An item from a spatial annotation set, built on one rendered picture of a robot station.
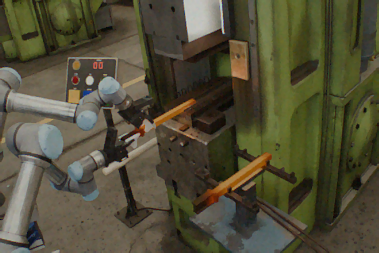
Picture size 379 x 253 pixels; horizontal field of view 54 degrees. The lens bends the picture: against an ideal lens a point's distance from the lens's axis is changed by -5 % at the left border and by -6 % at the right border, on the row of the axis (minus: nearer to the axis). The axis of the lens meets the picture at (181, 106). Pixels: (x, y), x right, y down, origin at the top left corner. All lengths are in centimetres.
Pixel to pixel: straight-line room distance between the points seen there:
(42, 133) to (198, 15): 82
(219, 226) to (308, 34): 97
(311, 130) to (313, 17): 62
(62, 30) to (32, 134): 528
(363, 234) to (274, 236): 114
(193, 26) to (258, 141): 62
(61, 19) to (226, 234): 539
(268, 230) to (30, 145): 97
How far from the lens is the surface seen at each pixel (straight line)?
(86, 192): 170
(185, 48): 176
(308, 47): 194
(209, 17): 177
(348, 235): 265
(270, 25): 158
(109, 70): 216
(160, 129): 203
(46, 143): 136
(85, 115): 151
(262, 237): 161
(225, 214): 170
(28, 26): 659
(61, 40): 667
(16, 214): 137
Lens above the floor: 191
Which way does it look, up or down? 28 degrees down
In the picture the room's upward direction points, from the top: 8 degrees counter-clockwise
